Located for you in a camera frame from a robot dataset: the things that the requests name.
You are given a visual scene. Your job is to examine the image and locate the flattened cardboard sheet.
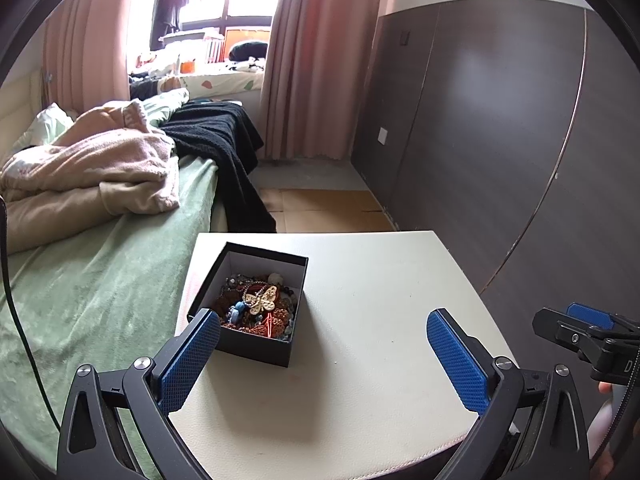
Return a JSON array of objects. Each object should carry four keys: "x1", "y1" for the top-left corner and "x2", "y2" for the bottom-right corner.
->
[{"x1": 257, "y1": 187, "x2": 396, "y2": 233}]

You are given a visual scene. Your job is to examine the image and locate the black blanket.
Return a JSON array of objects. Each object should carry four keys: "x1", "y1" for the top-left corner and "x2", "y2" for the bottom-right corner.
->
[{"x1": 160, "y1": 102, "x2": 278, "y2": 233}]

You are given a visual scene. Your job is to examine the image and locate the jewellery pile with butterfly pendant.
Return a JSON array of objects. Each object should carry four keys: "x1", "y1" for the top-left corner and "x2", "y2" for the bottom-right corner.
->
[{"x1": 215, "y1": 290, "x2": 296, "y2": 341}]

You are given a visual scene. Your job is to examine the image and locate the beige padded headboard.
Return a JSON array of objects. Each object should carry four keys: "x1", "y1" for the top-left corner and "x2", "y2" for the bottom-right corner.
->
[{"x1": 0, "y1": 67, "x2": 46, "y2": 161}]

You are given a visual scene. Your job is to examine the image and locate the pink fleece blanket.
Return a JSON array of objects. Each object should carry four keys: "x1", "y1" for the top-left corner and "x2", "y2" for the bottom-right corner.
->
[{"x1": 0, "y1": 100, "x2": 181, "y2": 256}]

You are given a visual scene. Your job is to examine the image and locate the dark plush cushion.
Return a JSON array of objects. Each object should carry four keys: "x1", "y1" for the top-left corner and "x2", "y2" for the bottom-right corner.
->
[{"x1": 227, "y1": 40, "x2": 268, "y2": 61}]

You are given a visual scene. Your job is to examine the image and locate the silver ball chain necklace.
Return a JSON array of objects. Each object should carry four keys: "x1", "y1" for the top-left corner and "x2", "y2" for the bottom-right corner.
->
[{"x1": 222, "y1": 274, "x2": 261, "y2": 293}]

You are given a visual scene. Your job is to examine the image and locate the green bedsheet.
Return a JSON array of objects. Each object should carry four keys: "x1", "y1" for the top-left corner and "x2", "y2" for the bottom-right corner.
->
[{"x1": 0, "y1": 152, "x2": 221, "y2": 476}]

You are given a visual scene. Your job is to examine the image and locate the black jewelry box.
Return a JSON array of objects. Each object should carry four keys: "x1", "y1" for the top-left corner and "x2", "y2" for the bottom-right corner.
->
[{"x1": 186, "y1": 241, "x2": 309, "y2": 368}]

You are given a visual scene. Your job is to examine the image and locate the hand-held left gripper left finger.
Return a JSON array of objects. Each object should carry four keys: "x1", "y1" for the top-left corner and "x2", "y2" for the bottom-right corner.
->
[{"x1": 56, "y1": 307, "x2": 222, "y2": 480}]

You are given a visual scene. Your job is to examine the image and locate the black cable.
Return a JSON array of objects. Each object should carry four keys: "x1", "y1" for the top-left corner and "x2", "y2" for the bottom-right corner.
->
[{"x1": 0, "y1": 200, "x2": 63, "y2": 431}]

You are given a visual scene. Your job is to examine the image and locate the white leaf print cushion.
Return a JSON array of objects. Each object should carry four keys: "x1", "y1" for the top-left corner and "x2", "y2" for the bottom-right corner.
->
[{"x1": 177, "y1": 67, "x2": 266, "y2": 93}]

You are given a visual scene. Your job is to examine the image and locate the pink curtain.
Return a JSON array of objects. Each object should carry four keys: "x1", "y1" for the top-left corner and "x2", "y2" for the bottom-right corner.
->
[
  {"x1": 260, "y1": 0, "x2": 388, "y2": 161},
  {"x1": 42, "y1": 0, "x2": 136, "y2": 111}
]

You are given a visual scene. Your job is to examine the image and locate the person's right hand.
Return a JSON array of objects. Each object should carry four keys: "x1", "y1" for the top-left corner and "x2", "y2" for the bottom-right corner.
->
[{"x1": 589, "y1": 382, "x2": 617, "y2": 459}]

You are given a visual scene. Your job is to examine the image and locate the dark hanging clothes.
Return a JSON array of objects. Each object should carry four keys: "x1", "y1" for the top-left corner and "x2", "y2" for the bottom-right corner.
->
[{"x1": 150, "y1": 0, "x2": 196, "y2": 43}]

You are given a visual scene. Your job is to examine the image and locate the pale green pillow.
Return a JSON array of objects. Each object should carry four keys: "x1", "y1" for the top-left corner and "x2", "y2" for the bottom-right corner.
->
[{"x1": 20, "y1": 102, "x2": 76, "y2": 148}]

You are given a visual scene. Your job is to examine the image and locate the mint patterned quilt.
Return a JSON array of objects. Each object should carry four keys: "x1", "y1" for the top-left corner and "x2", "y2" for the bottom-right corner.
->
[{"x1": 135, "y1": 87, "x2": 191, "y2": 126}]

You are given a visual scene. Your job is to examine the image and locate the gold butterfly pendant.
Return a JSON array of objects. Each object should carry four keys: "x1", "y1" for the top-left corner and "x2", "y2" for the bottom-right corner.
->
[{"x1": 244, "y1": 285, "x2": 280, "y2": 317}]

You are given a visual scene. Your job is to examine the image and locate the blue bead charm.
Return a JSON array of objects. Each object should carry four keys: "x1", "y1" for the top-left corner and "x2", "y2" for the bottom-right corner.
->
[{"x1": 222, "y1": 301, "x2": 247, "y2": 326}]

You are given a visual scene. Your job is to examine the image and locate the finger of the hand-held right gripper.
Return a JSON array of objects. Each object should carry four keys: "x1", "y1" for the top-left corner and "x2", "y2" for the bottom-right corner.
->
[
  {"x1": 565, "y1": 302, "x2": 626, "y2": 333},
  {"x1": 532, "y1": 307, "x2": 608, "y2": 356}
]

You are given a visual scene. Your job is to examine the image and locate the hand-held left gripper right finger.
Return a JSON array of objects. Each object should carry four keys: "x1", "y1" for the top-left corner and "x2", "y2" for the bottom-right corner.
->
[{"x1": 425, "y1": 307, "x2": 592, "y2": 480}]

